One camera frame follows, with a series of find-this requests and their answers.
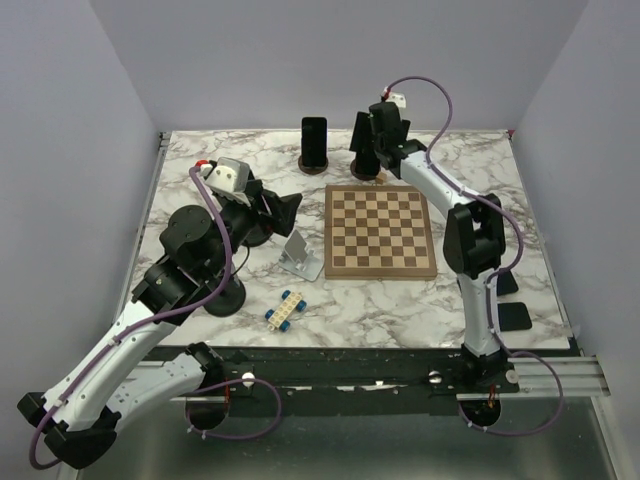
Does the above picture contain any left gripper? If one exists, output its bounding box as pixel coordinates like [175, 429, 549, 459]
[204, 180, 302, 280]

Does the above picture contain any black phone pink case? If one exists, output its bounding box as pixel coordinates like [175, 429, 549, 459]
[355, 149, 380, 174]

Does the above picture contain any black phone teal case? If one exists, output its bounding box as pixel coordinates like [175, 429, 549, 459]
[496, 271, 519, 297]

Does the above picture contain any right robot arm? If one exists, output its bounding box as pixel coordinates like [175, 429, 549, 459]
[351, 101, 506, 392]

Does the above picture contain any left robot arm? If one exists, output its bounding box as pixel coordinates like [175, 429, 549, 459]
[18, 180, 302, 470]

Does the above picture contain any black round clamp stand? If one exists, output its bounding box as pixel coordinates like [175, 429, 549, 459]
[242, 226, 273, 249]

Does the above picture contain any round wooden stand left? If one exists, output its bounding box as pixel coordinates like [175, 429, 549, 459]
[297, 156, 329, 175]

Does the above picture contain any round wooden stand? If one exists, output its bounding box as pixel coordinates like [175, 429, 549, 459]
[297, 156, 329, 175]
[350, 159, 378, 181]

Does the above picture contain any round wooden stand right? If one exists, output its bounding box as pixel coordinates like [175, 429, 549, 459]
[350, 159, 378, 181]

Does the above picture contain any silver metal phone stand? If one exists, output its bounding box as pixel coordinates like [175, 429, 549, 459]
[278, 229, 324, 282]

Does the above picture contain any black stand with blue phone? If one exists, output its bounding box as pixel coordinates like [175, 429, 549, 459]
[203, 274, 246, 318]

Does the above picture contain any toy brick car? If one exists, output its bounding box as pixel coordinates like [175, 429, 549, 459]
[265, 290, 307, 332]

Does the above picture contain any wooden chessboard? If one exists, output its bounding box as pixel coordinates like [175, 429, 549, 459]
[324, 185, 438, 280]

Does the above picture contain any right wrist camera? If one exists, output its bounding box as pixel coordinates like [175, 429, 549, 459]
[381, 88, 407, 109]

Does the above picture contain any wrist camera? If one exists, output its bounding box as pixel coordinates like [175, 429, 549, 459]
[196, 157, 250, 205]
[381, 88, 407, 109]

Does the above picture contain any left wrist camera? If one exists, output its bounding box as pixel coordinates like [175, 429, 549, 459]
[196, 157, 250, 205]

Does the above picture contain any black front rail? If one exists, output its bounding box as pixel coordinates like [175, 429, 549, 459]
[164, 344, 561, 419]

